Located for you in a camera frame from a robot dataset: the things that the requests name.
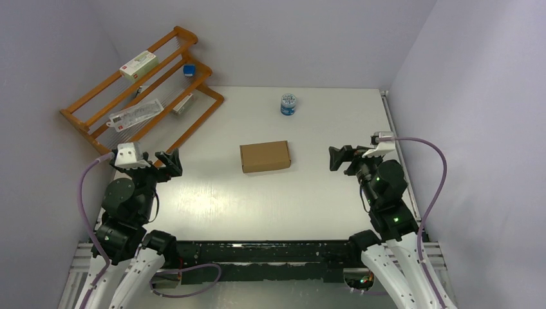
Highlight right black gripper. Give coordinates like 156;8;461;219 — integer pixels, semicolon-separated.
328;144;384;207

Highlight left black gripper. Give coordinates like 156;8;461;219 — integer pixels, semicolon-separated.
121;147;181;220

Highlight brown cardboard box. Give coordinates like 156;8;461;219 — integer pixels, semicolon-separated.
240;140;292;174

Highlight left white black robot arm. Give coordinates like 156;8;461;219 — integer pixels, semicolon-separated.
76;143;183;308

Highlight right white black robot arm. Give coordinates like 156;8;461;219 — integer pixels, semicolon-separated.
328;144;456;308

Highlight small grey white box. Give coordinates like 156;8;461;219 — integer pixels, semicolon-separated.
171;93;196;116

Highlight green white carton box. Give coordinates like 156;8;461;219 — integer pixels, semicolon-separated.
119;50;159;83

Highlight orange wooden rack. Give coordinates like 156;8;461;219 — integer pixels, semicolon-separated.
60;26;225;155

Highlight clear plastic packet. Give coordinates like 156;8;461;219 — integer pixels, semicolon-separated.
106;99;164;132

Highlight blue white round jar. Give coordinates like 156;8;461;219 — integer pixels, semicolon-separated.
280;93;297;116

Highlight small blue cube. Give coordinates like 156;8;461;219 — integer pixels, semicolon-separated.
182;64;196;77

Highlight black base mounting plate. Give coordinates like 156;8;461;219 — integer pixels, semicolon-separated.
161;239;375;289

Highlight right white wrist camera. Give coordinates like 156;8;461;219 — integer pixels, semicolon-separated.
361;131;396;158

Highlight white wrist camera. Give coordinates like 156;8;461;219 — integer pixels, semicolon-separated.
114;142;151;169
361;131;396;158

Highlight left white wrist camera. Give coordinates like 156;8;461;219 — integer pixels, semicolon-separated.
114;142;151;169

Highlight aluminium frame rails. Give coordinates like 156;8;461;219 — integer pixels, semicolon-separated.
57;90;459;309

